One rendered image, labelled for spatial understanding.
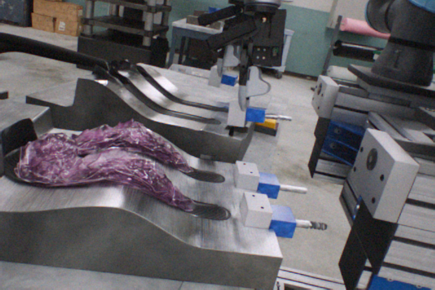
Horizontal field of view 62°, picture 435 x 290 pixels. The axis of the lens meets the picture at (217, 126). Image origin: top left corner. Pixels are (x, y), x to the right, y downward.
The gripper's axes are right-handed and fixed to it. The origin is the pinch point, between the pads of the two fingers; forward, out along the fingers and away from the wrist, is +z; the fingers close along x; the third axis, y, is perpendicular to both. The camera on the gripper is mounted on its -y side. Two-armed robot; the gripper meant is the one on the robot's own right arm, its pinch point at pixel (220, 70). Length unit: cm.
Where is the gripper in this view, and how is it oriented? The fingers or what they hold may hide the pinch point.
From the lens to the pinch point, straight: 108.0
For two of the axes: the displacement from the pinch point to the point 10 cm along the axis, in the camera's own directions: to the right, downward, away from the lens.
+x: 2.4, -2.8, 9.3
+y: 9.5, 2.5, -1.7
